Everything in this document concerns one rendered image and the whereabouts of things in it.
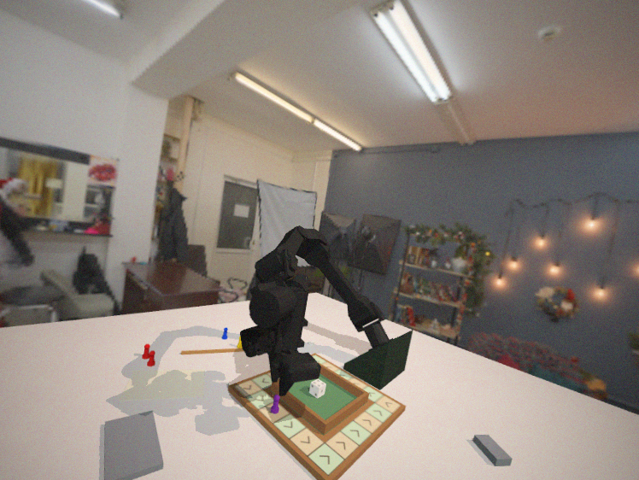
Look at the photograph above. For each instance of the white die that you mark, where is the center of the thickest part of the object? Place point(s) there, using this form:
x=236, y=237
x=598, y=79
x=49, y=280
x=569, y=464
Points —
x=317, y=388

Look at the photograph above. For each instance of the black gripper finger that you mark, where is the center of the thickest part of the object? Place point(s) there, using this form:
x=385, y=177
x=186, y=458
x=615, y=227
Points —
x=284, y=387
x=274, y=358

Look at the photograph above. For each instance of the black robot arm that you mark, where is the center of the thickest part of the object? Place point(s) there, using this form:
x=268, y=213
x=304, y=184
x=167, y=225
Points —
x=275, y=299

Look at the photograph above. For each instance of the thin brown wooden stick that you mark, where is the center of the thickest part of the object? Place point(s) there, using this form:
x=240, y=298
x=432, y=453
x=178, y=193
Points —
x=212, y=351

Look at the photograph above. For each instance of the purple pawn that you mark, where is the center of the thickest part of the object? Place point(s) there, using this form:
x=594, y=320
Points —
x=275, y=408

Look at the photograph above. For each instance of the wooden board game with central tray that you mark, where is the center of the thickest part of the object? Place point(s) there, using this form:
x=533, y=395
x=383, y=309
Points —
x=343, y=396

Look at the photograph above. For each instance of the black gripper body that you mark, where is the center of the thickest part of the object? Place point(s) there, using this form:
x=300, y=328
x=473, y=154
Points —
x=294, y=366

